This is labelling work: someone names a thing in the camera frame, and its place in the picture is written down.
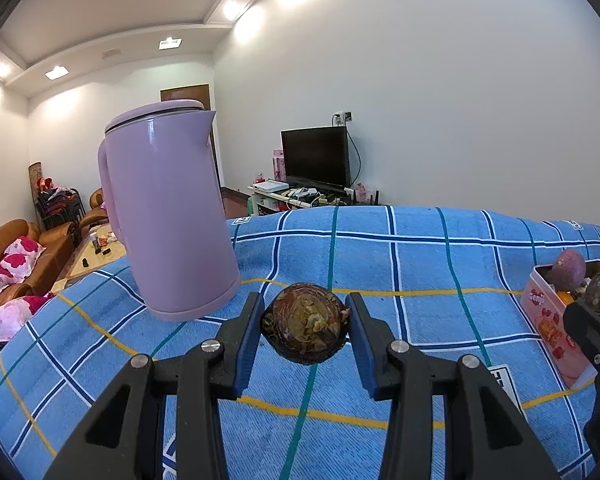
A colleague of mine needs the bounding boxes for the black tv cable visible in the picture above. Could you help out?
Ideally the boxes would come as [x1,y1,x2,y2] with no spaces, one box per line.
[345,125,363,188]

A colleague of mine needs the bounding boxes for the brown leather sofa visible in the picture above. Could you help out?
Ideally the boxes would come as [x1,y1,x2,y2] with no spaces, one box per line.
[0,219,78,311]

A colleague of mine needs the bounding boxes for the blue plaid blanket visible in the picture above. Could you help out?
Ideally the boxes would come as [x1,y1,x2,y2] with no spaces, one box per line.
[0,205,600,480]

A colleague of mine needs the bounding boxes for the brown wooden door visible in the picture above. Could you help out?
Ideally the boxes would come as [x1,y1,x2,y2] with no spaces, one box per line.
[160,84,226,188]

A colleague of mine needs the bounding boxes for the white tv stand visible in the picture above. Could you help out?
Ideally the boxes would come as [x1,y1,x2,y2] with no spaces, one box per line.
[247,182,381,218]

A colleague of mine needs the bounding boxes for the purple kettle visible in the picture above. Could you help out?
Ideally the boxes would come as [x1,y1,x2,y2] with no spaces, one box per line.
[97,100,242,322]

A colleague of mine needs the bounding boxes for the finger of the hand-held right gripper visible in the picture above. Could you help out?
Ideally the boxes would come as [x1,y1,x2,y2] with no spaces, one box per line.
[562,301,600,461]

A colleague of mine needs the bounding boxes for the black television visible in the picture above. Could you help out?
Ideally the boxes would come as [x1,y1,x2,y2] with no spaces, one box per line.
[280,126,352,190]

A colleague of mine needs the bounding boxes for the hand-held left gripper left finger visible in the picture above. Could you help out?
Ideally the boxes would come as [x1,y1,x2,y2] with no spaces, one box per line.
[55,291,266,480]

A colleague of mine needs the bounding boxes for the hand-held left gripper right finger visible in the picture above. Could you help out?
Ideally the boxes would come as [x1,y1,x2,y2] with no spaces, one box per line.
[345,291,546,480]

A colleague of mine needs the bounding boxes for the wooden coffee table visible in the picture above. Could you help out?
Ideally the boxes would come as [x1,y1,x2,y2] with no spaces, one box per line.
[62,224,128,291]

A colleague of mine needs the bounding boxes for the pink tin box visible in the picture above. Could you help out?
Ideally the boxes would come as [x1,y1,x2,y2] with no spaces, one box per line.
[520,259,600,388]

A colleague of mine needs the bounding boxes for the stack of dark chairs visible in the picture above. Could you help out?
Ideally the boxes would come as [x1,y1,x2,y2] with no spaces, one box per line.
[34,185,83,231]

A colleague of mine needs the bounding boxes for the brown leather armchair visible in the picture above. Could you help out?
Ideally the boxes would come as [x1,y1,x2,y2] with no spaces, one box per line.
[80,187,110,233]

